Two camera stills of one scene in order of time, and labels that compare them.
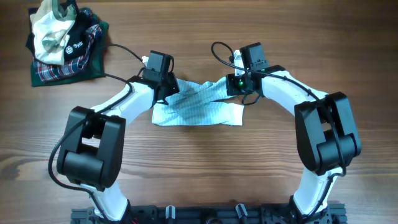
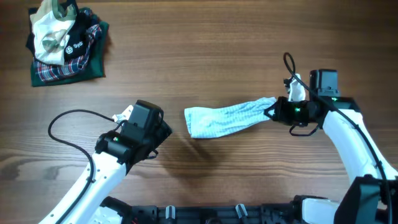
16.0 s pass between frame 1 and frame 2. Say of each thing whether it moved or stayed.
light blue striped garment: moved
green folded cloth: stayed
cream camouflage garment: stayed
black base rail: stayed
